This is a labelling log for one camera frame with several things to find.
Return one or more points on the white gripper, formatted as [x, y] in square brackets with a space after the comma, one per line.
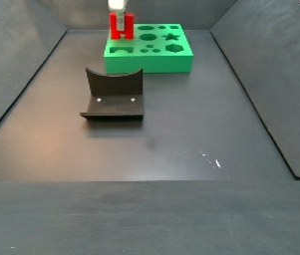
[118, 5]

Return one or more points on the green shape-sorter board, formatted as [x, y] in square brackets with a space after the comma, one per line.
[158, 50]

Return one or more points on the black curved holder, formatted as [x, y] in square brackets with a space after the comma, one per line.
[117, 96]

